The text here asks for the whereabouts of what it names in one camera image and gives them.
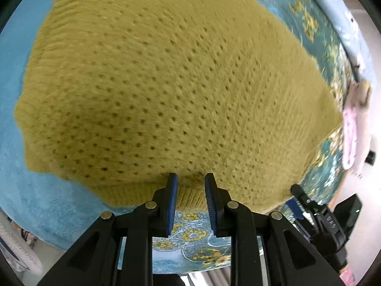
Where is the olive yellow knit sweater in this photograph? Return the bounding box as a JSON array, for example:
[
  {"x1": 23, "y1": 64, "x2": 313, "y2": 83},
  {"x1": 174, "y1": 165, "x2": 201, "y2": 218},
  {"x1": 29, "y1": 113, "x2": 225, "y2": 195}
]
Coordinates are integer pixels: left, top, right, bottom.
[{"x1": 13, "y1": 0, "x2": 343, "y2": 215}]

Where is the white woven object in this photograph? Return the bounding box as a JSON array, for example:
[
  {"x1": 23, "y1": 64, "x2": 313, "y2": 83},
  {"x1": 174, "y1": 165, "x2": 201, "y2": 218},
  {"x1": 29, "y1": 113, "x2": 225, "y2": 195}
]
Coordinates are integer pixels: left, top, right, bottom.
[{"x1": 0, "y1": 210, "x2": 44, "y2": 276}]

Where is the pink fluffy garment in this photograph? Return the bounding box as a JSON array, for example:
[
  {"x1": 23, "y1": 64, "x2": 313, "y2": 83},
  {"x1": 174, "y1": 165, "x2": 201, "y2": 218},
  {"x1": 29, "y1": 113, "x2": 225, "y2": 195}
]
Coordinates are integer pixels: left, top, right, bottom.
[{"x1": 341, "y1": 104, "x2": 373, "y2": 174}]

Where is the blue-grey floral duvet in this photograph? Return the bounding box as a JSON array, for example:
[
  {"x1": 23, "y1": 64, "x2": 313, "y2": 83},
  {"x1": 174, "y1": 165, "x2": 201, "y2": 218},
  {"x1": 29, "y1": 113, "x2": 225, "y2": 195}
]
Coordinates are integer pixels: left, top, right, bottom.
[{"x1": 290, "y1": 0, "x2": 368, "y2": 79}]

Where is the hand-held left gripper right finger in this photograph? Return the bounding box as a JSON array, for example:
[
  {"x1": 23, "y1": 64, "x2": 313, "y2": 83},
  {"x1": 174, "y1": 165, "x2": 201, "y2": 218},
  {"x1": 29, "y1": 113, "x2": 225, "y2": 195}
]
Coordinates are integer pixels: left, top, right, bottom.
[{"x1": 204, "y1": 173, "x2": 345, "y2": 286}]

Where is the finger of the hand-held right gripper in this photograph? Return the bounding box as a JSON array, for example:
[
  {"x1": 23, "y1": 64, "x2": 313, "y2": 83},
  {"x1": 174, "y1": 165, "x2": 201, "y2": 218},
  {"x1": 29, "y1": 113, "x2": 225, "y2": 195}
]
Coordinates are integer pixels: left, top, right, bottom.
[{"x1": 290, "y1": 184, "x2": 326, "y2": 218}]

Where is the teal floral blanket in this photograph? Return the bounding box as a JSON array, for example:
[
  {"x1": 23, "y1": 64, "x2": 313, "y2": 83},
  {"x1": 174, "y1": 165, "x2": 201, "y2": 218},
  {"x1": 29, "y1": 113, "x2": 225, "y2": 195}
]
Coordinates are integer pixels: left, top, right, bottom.
[{"x1": 0, "y1": 0, "x2": 358, "y2": 275}]

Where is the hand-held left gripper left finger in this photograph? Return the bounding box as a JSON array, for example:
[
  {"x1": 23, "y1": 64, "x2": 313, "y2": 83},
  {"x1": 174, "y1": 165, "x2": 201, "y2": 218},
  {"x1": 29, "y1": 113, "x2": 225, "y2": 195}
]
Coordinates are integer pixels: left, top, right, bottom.
[{"x1": 37, "y1": 173, "x2": 179, "y2": 286}]

